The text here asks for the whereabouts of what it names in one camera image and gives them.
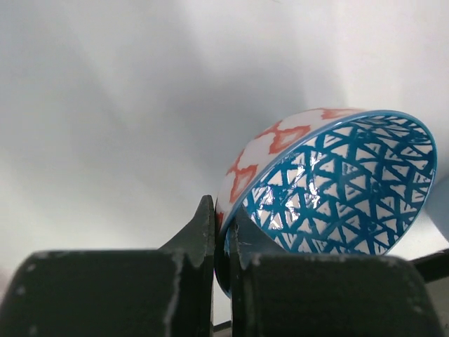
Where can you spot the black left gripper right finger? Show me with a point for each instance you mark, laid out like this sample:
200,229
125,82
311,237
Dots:
276,293

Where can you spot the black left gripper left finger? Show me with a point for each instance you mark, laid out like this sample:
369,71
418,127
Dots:
148,292

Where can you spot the blue triangle pattern bowl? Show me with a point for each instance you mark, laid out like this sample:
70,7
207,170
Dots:
329,180

